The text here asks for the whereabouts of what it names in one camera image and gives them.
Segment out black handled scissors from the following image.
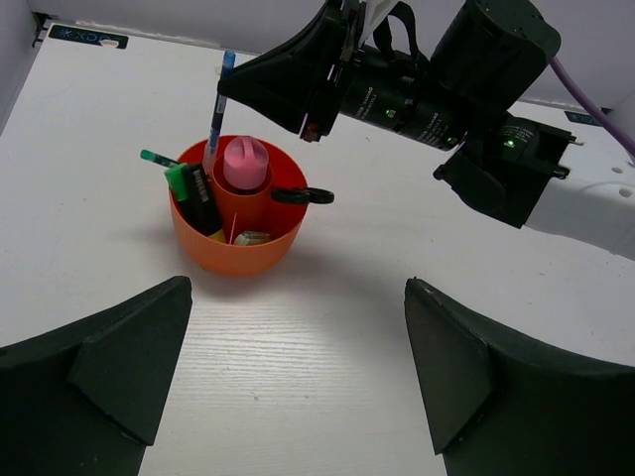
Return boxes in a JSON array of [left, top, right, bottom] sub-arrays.
[[271, 187, 335, 205]]

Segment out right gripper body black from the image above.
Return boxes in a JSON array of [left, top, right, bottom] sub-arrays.
[[217, 1, 362, 142]]

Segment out green gel pen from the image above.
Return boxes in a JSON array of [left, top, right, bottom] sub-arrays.
[[139, 149, 180, 168]]

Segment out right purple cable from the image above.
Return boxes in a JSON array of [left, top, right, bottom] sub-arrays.
[[549, 55, 635, 165]]

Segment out blue table label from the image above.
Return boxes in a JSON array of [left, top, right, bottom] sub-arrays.
[[49, 25, 129, 50], [565, 108, 634, 135]]

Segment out yellow capped black highlighter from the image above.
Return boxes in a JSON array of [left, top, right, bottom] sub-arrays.
[[208, 228, 227, 244]]

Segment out left blue table label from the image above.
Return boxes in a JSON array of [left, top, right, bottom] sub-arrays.
[[49, 25, 129, 50]]

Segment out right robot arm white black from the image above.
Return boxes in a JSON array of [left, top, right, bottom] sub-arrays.
[[217, 1, 634, 258]]

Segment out green capped black highlighter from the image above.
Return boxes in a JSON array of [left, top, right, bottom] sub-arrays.
[[164, 163, 223, 237]]

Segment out right blue table label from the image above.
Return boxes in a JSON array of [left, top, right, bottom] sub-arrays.
[[565, 108, 634, 135]]

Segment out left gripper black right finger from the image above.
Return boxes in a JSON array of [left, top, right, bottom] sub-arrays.
[[405, 278, 634, 475]]

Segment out pink capped clear marker tube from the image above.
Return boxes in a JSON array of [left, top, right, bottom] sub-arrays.
[[223, 136, 269, 193]]

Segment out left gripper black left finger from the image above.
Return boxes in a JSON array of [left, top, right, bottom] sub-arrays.
[[1, 276, 192, 475]]

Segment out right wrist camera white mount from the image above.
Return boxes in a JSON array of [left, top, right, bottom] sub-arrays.
[[344, 0, 398, 46]]

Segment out blue gel pen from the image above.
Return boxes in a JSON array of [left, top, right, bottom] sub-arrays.
[[202, 51, 236, 173]]

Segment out red round pen holder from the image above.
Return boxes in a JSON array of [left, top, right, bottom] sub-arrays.
[[169, 135, 308, 276]]

